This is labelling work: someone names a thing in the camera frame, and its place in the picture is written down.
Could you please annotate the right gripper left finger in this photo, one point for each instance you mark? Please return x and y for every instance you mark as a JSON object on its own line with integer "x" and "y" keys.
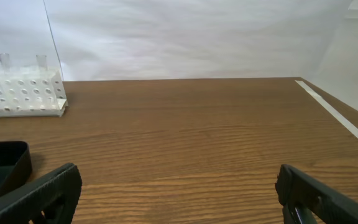
{"x": 26, "y": 202}

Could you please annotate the clear test tube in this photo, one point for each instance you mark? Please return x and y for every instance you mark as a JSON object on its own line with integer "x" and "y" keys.
{"x": 4, "y": 61}
{"x": 41, "y": 62}

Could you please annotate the white test tube rack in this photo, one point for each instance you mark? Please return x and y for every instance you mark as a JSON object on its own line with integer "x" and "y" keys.
{"x": 17, "y": 93}

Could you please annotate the black tray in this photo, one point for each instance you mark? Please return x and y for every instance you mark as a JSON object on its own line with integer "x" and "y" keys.
{"x": 2, "y": 152}

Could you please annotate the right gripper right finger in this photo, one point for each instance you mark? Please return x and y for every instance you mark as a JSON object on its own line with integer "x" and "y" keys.
{"x": 322, "y": 199}

